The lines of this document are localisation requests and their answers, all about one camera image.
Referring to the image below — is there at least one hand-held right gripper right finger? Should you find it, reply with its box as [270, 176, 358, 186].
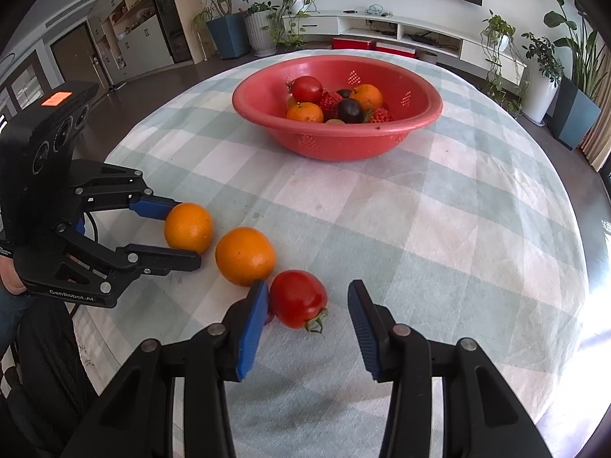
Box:
[347, 279, 542, 458]

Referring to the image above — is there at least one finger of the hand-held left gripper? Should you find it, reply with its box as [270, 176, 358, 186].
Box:
[57, 224, 202, 292]
[71, 162, 184, 220]

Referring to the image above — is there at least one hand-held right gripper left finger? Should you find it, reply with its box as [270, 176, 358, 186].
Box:
[69, 279, 270, 458]

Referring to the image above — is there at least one orange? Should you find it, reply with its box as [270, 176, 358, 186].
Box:
[215, 227, 276, 287]
[286, 102, 324, 124]
[351, 84, 385, 111]
[163, 203, 213, 255]

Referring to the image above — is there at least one large red tomato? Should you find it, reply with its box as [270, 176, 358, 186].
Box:
[286, 75, 324, 104]
[268, 269, 330, 334]

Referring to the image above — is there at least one red plastic basket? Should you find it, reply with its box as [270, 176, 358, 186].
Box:
[232, 55, 444, 161]

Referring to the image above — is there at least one person's left hand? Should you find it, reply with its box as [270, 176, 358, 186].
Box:
[0, 256, 27, 297]

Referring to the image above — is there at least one checked green white tablecloth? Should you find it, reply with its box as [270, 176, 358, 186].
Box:
[71, 50, 588, 458]

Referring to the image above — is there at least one brown entrance door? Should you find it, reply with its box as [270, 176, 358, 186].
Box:
[50, 24, 114, 92]

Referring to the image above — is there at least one tall plant blue pot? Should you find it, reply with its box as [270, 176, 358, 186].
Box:
[181, 0, 250, 61]

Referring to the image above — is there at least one dark glass display cabinet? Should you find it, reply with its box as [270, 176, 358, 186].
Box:
[143, 0, 192, 64]

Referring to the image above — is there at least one plant in ribbed white pot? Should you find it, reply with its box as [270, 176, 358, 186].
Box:
[245, 2, 281, 56]

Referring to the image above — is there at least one trailing plant small white pot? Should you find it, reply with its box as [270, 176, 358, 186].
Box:
[270, 0, 320, 51]
[482, 10, 517, 101]

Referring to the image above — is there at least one red storage box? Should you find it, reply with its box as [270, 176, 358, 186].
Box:
[333, 37, 373, 51]

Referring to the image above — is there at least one leafy plant tall white pot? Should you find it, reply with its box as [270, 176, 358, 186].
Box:
[520, 33, 565, 125]

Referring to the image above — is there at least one beige curtain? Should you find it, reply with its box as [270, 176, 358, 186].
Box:
[580, 100, 611, 173]

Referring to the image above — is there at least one white television cabinet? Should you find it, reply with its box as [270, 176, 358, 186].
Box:
[281, 10, 528, 82]

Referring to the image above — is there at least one tall plant dark square pot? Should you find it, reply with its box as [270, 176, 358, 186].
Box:
[525, 0, 603, 151]

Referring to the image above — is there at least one white wall cupboard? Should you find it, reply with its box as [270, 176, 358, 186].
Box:
[88, 0, 175, 83]

